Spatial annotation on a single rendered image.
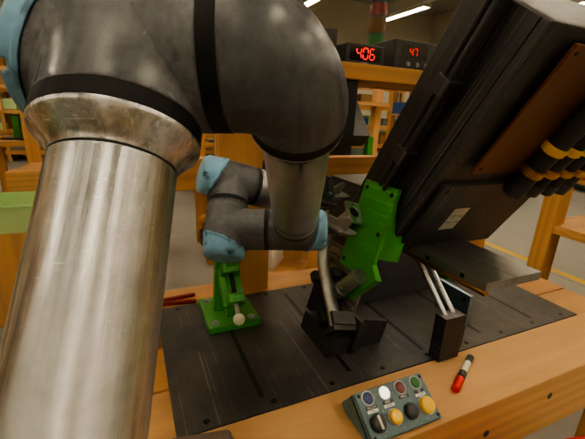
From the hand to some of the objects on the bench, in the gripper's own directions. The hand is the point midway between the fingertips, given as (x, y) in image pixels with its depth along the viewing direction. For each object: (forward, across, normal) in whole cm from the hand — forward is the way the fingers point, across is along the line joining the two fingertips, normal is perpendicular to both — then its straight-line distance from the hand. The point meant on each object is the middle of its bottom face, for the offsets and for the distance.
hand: (347, 215), depth 84 cm
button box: (+4, -43, +3) cm, 44 cm away
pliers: (-29, -9, +48) cm, 57 cm away
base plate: (+21, -17, +20) cm, 34 cm away
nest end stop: (+2, -26, +13) cm, 29 cm away
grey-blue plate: (+30, -25, +6) cm, 39 cm away
